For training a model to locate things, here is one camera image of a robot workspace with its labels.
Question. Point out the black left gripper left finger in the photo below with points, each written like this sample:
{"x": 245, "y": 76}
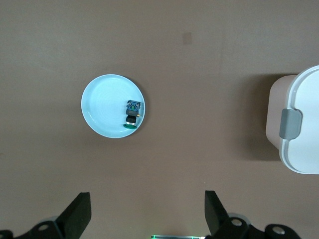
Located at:
{"x": 72, "y": 219}

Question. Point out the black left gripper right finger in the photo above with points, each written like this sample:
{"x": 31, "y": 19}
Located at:
{"x": 219, "y": 221}

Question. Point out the light blue round plate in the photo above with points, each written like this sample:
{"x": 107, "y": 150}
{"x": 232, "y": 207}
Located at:
{"x": 104, "y": 107}

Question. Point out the white lidded lunch box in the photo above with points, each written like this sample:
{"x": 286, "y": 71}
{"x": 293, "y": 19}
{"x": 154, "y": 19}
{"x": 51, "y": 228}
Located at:
{"x": 306, "y": 119}

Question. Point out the green push-button switch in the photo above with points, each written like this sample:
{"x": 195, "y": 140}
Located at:
{"x": 132, "y": 112}

